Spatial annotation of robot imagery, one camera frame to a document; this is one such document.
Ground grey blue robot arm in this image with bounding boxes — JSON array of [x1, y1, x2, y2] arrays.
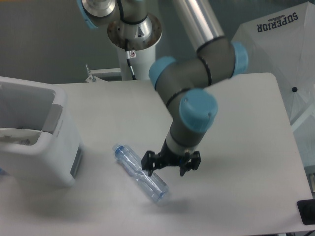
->
[[77, 0, 249, 175]]

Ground clear plastic water bottle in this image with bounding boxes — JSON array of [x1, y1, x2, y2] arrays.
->
[[112, 144, 170, 204]]

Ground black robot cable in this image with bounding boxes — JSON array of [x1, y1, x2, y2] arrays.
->
[[124, 38, 137, 81]]

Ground black device at table corner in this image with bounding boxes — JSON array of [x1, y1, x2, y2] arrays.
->
[[297, 199, 315, 225]]

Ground white umbrella with lettering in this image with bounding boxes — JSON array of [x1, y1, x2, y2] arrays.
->
[[231, 1, 315, 168]]

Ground white metal base bracket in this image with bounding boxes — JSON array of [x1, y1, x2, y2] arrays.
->
[[85, 64, 122, 83]]

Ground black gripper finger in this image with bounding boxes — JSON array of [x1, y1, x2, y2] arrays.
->
[[141, 150, 162, 177], [179, 151, 201, 177]]

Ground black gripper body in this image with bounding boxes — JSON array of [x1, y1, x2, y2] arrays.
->
[[157, 144, 189, 169]]

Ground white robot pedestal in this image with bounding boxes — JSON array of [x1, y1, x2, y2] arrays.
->
[[107, 13, 162, 81]]

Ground white trash can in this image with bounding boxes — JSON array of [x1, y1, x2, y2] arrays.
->
[[0, 77, 83, 187]]

